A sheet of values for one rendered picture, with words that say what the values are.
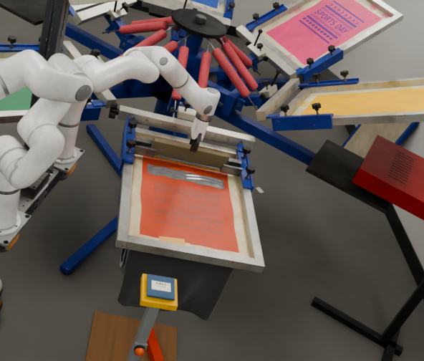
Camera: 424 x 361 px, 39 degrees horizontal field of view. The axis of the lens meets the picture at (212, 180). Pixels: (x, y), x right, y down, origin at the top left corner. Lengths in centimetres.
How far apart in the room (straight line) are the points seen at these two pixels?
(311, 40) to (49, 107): 243
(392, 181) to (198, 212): 105
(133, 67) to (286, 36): 192
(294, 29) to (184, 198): 176
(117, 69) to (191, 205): 71
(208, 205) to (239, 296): 117
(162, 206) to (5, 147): 90
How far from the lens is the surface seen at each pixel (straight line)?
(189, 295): 260
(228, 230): 249
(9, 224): 195
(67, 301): 329
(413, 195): 304
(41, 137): 170
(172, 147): 268
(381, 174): 307
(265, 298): 370
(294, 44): 387
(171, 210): 247
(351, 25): 398
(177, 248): 226
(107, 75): 215
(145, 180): 259
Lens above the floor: 250
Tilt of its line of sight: 34 degrees down
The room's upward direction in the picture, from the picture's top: 22 degrees clockwise
